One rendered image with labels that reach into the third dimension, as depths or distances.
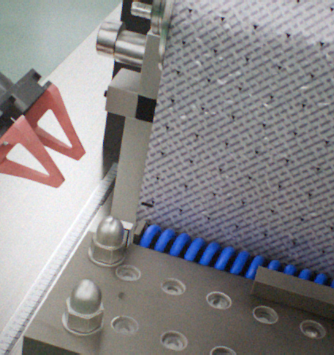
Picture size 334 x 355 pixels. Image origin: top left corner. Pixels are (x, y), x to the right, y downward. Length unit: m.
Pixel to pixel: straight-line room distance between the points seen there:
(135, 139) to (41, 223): 0.21
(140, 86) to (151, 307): 0.24
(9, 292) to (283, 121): 0.37
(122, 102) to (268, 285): 0.25
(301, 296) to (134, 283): 0.16
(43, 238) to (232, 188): 0.31
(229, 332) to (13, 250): 0.35
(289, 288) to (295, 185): 0.10
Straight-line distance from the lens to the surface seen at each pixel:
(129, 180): 0.88
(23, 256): 0.95
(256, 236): 0.79
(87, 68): 1.41
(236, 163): 0.75
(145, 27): 1.08
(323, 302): 0.75
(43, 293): 0.90
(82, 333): 0.67
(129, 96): 0.83
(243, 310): 0.73
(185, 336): 0.69
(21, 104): 0.77
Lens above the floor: 1.51
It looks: 32 degrees down
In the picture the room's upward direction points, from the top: 11 degrees clockwise
